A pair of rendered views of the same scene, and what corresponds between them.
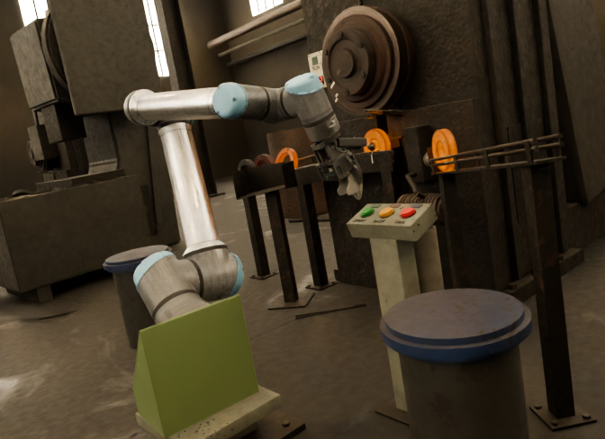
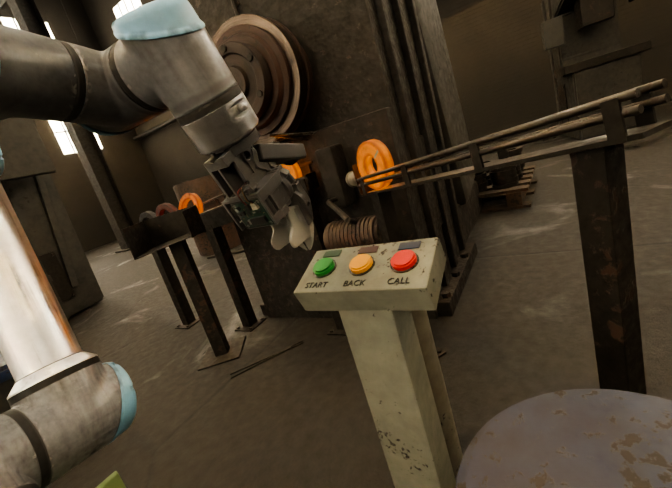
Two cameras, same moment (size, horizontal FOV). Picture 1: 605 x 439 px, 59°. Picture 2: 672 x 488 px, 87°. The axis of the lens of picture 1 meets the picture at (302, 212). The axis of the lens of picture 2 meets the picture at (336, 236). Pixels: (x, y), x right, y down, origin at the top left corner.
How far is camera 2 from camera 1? 96 cm
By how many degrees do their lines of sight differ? 18
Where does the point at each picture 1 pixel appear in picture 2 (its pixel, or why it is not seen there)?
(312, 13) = not seen: hidden behind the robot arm
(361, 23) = (246, 34)
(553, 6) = (423, 26)
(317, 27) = not seen: hidden behind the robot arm
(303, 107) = (168, 72)
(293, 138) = (198, 187)
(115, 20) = not seen: outside the picture
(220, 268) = (83, 407)
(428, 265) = (418, 322)
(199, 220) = (29, 331)
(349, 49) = (238, 65)
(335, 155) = (257, 177)
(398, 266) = (399, 352)
